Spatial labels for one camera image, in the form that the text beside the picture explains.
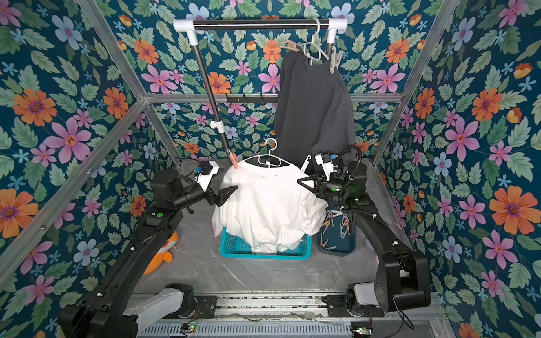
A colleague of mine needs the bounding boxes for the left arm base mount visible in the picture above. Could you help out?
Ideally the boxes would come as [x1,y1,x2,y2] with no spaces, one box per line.
[164,296,218,320]

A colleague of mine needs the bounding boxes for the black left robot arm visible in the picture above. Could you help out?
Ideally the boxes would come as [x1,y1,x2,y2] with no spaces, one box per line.
[59,161,237,337]

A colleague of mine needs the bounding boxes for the dark teal clothespin tray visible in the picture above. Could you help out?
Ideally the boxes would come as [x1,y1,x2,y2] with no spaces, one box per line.
[316,204,356,257]

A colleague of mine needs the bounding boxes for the teal laundry basket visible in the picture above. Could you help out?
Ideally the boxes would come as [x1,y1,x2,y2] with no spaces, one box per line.
[220,230,312,261]

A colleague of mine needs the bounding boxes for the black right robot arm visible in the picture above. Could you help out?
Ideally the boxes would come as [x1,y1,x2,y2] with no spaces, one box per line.
[297,146,431,315]

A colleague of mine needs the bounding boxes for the dark grey t-shirt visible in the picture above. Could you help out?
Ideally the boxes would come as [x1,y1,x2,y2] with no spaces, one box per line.
[274,52,356,167]

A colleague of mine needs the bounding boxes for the white steel clothes rack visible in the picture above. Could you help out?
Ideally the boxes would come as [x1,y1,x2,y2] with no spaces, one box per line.
[173,18,348,151]

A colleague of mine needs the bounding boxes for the salmon clothespin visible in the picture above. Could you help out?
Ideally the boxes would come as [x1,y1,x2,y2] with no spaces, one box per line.
[226,149,239,170]

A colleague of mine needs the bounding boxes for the white garment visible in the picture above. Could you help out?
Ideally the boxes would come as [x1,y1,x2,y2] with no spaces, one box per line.
[212,161,328,255]

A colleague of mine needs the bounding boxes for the orange shark plush toy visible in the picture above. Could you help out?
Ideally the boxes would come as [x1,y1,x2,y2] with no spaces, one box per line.
[143,231,178,275]

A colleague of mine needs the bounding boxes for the white plastic hanger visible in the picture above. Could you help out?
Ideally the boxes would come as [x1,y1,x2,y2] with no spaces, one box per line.
[297,18,330,66]
[243,138,292,168]

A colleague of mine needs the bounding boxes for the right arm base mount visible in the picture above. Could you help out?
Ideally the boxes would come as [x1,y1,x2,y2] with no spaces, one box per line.
[321,294,385,319]

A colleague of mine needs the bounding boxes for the black wall hook rail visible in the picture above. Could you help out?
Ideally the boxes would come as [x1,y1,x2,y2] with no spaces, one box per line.
[225,93,279,104]

